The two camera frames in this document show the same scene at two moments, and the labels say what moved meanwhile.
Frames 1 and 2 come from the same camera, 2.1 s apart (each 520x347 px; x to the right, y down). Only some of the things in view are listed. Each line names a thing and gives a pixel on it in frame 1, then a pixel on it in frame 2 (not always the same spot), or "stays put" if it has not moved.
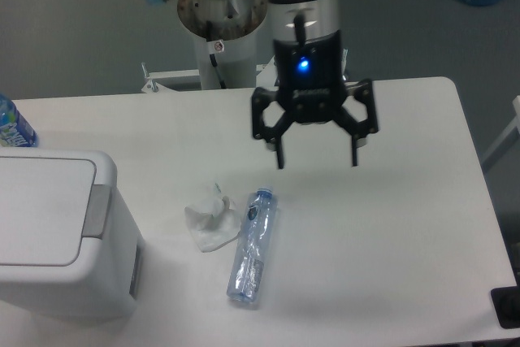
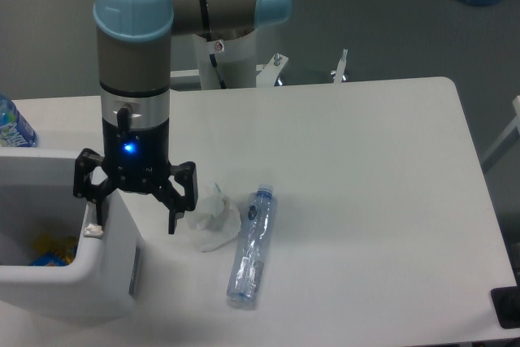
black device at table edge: x=506 y=302 stays put
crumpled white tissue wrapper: x=213 y=219 stays put
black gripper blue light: x=309 y=76 -> x=136 y=160
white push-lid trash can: x=70 y=245 stays put
